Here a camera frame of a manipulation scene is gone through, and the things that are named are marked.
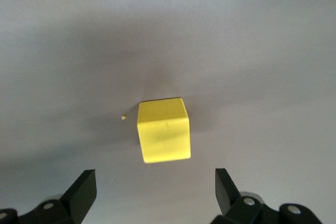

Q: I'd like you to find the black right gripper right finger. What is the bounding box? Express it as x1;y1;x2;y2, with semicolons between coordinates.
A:
211;168;322;224

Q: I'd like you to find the table cover sheet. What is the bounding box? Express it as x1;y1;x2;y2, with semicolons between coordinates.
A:
0;0;336;224

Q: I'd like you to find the yellow cube block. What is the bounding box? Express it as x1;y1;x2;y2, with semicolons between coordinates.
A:
136;97;192;164

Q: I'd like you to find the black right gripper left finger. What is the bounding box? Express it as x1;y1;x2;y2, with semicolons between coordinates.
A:
0;170;97;224

